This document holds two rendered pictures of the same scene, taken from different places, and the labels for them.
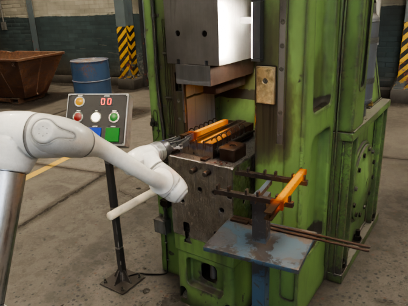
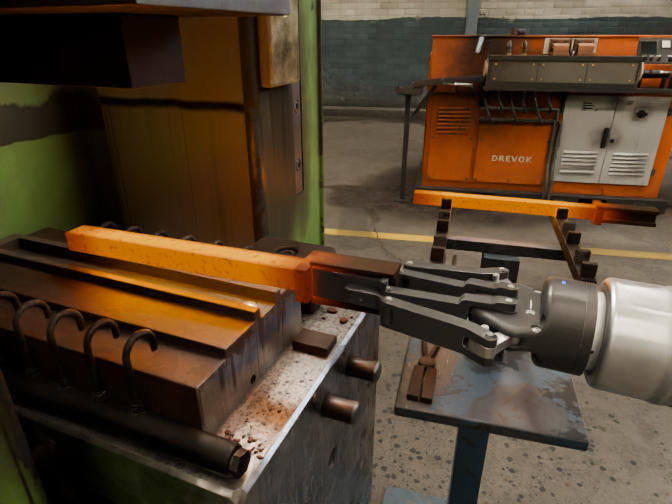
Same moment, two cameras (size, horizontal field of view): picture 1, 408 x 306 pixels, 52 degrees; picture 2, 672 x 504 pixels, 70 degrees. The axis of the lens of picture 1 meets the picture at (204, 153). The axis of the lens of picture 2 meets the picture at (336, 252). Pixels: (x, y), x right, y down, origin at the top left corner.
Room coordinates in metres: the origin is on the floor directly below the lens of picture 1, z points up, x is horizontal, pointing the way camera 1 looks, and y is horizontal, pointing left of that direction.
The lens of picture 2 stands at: (1.99, 0.46, 1.25)
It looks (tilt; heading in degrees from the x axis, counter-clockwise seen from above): 25 degrees down; 257
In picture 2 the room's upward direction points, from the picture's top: straight up
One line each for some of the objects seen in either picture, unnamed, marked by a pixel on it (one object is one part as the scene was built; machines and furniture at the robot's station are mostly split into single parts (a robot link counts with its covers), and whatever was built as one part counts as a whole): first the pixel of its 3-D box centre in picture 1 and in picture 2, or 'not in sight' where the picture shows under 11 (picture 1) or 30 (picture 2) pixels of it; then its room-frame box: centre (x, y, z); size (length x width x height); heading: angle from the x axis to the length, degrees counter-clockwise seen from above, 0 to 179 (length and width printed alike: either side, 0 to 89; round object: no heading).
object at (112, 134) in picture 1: (112, 135); not in sight; (2.09, 0.47, 1.01); 0.07 x 0.05 x 0.07; 80
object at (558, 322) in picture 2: (166, 147); (528, 317); (1.76, 0.16, 1.04); 0.09 x 0.08 x 0.07; 145
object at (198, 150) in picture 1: (218, 136); (106, 306); (2.15, -0.08, 0.96); 0.42 x 0.20 x 0.09; 145
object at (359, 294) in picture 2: not in sight; (369, 302); (1.88, 0.11, 1.04); 0.05 x 0.03 x 0.01; 146
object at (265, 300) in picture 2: (221, 130); (116, 271); (2.14, -0.10, 0.99); 0.42 x 0.05 x 0.01; 145
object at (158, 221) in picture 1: (163, 224); not in sight; (2.28, 0.27, 0.36); 0.09 x 0.07 x 0.12; 55
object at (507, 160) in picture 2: not in sight; (525, 114); (-0.44, -3.18, 0.65); 2.10 x 1.12 x 1.30; 156
